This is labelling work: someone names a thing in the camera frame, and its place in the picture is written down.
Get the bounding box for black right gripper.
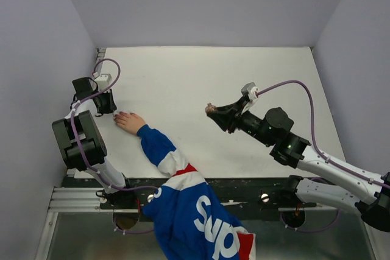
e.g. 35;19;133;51
207;96;273;146

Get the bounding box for glitter nail polish bottle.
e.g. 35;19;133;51
205;103;218;114

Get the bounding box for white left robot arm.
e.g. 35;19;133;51
52;74;135;208

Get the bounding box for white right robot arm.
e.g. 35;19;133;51
205;97;389;232

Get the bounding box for mannequin hand painted nails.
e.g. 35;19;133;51
113;111;146;135

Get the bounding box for blue white red sleeve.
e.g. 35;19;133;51
137;125;256;259

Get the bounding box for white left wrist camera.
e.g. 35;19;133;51
93;72;112;91

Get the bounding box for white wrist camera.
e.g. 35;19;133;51
241;82;260;114
93;72;112;91

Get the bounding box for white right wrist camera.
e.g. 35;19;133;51
241;82;260;114

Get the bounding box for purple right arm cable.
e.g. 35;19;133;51
257;79;390;188

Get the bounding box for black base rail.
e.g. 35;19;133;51
60;176;321;221

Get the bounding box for aluminium extrusion bracket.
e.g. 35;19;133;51
48;188;101;213

